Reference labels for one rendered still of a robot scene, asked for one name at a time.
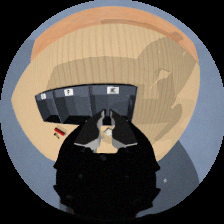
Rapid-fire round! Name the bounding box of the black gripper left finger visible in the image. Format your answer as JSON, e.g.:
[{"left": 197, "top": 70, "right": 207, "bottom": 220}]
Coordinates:
[{"left": 53, "top": 109, "right": 106, "bottom": 170}]

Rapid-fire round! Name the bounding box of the dark grey rack of labelled bins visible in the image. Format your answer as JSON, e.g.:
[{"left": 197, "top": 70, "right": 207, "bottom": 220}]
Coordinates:
[{"left": 34, "top": 83, "right": 138, "bottom": 126}]

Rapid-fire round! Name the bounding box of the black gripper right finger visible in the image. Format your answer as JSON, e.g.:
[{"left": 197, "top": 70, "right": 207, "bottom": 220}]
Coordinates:
[{"left": 109, "top": 109, "right": 160, "bottom": 172}]

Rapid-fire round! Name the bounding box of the white domino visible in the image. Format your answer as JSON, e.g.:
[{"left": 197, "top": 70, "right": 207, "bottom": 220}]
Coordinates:
[{"left": 104, "top": 127, "right": 112, "bottom": 137}]

